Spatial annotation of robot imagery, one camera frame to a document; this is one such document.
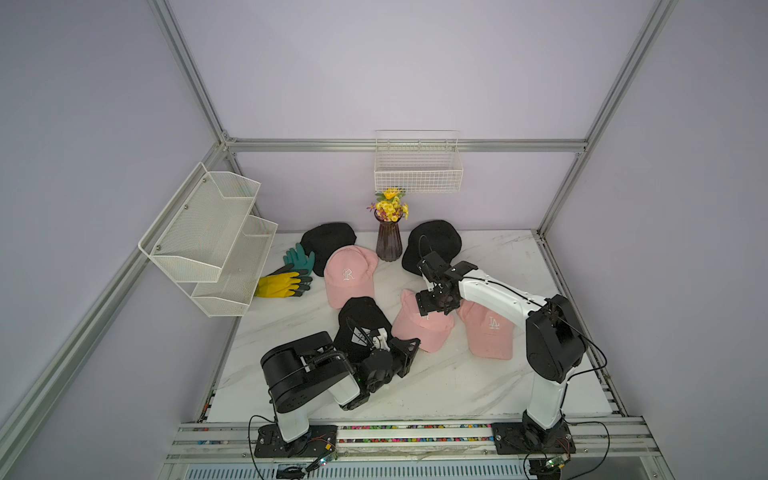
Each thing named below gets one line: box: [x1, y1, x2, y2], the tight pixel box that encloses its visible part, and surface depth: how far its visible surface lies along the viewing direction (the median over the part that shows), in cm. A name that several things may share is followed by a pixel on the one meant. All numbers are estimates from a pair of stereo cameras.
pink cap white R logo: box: [324, 245, 379, 310], surface depth 106 cm
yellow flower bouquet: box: [366, 188, 409, 223], surface depth 97 cm
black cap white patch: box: [333, 296, 392, 363], surface depth 94 cm
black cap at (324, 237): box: [300, 222, 357, 277], surface depth 113 cm
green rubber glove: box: [283, 243, 315, 276], surface depth 113 cm
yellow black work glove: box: [255, 264, 313, 298], surface depth 104 cm
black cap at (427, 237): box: [402, 220, 462, 276], surface depth 114 cm
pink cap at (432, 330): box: [391, 289, 455, 353], surface depth 92 cm
